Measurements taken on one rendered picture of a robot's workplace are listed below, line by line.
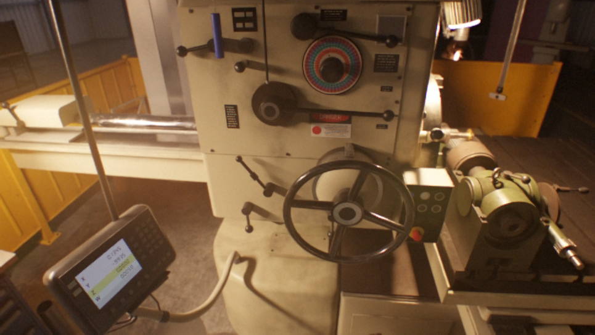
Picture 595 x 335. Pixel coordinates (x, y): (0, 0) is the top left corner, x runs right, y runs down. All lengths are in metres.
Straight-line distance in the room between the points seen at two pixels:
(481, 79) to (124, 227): 3.49
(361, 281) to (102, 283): 1.13
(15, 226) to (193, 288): 1.58
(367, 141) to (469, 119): 2.92
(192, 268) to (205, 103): 1.77
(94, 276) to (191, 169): 0.77
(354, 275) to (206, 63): 1.22
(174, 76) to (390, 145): 1.28
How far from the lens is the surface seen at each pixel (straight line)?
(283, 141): 1.03
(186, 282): 2.54
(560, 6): 6.97
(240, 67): 0.91
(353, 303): 1.67
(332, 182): 0.95
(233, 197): 1.22
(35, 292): 3.05
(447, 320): 1.83
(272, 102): 0.91
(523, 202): 1.18
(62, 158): 2.04
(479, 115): 3.90
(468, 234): 1.25
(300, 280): 1.65
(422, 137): 1.08
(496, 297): 1.39
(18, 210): 3.26
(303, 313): 1.76
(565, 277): 1.48
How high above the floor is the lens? 1.89
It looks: 28 degrees down
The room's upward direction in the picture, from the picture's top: 1 degrees counter-clockwise
